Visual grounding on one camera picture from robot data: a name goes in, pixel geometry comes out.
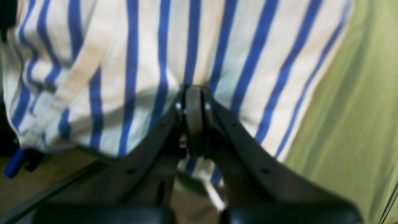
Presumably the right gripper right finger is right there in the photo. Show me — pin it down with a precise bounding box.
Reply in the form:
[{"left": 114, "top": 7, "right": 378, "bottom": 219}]
[{"left": 202, "top": 87, "right": 363, "bottom": 224}]

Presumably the green table cloth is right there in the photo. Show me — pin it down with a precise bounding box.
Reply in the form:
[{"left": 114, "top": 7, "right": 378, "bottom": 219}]
[{"left": 285, "top": 0, "right": 398, "bottom": 224}]

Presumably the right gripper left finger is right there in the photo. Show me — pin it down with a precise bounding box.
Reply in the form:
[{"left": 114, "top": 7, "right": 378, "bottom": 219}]
[{"left": 33, "top": 86, "right": 203, "bottom": 224}]

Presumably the blue white striped t-shirt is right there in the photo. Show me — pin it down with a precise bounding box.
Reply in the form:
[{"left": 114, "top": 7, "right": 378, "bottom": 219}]
[{"left": 0, "top": 0, "right": 355, "bottom": 187}]

